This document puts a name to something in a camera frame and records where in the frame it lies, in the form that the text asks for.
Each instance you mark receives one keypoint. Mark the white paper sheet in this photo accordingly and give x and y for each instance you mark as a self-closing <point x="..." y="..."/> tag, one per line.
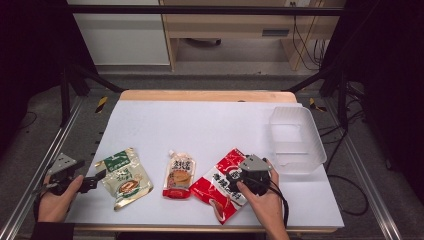
<point x="200" y="130"/>

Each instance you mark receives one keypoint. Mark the red and white seasoning pouch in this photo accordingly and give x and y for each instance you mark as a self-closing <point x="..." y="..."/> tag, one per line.
<point x="213" y="193"/>

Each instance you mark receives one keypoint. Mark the black curtain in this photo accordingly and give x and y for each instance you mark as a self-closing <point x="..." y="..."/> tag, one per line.
<point x="386" y="66"/>
<point x="30" y="50"/>

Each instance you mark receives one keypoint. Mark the aluminium rail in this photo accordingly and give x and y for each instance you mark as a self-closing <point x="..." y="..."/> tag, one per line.
<point x="40" y="173"/>
<point x="366" y="180"/>

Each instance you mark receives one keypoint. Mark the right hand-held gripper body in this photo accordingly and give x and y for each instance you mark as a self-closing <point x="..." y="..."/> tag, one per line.
<point x="255" y="173"/>

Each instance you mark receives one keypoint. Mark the wooden table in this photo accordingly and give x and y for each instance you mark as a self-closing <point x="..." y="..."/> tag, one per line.
<point x="200" y="95"/>

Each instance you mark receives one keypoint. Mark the white cabinet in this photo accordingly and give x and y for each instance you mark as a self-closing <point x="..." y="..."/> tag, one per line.
<point x="123" y="36"/>

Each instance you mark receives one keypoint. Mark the black frame strut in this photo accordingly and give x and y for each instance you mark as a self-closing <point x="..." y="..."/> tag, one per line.
<point x="333" y="80"/>
<point x="93" y="78"/>

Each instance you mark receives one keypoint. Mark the black horizontal frame bar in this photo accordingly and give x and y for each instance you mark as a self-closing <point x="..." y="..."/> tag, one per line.
<point x="200" y="10"/>

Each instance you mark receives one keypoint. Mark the light wooden desk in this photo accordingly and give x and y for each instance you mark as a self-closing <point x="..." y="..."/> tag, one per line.
<point x="230" y="23"/>

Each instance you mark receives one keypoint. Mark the small spout sauce pouch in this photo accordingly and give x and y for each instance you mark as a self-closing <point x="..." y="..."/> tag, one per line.
<point x="179" y="176"/>

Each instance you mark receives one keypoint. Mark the translucent plastic container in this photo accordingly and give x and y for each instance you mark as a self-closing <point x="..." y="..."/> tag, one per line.
<point x="296" y="140"/>

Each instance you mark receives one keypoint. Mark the yellow and black tape strip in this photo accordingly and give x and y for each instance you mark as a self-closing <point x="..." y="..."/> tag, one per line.
<point x="315" y="105"/>
<point x="101" y="104"/>

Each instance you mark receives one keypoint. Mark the person's right hand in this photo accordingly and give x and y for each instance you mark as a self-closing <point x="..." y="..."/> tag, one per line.
<point x="266" y="206"/>

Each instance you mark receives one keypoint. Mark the person's left hand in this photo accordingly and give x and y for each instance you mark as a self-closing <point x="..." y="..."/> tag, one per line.
<point x="56" y="201"/>

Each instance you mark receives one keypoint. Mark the green and gold food pouch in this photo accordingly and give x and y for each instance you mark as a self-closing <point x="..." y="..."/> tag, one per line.
<point x="125" y="181"/>

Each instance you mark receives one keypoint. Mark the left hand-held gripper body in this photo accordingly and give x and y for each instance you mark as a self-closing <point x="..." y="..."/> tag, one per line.
<point x="61" y="163"/>

